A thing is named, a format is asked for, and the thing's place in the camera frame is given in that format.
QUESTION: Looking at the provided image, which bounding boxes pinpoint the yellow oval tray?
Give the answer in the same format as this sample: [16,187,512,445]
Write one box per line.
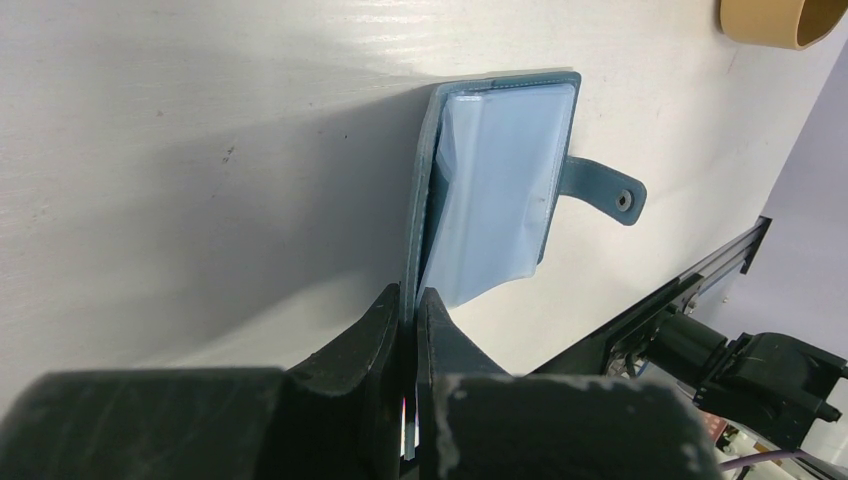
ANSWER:
[718,0,847,51]

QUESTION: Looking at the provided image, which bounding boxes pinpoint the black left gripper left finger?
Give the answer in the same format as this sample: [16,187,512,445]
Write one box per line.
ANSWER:
[1,284,402,479]

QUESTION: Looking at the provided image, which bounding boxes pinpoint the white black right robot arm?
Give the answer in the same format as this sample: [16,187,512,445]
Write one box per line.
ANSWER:
[643,312,847,450]

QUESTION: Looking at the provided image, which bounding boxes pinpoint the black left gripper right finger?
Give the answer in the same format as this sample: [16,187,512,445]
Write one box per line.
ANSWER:
[416,288,722,479]

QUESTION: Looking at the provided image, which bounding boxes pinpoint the blue leather card holder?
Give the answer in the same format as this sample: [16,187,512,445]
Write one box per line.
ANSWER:
[400,70,648,325]

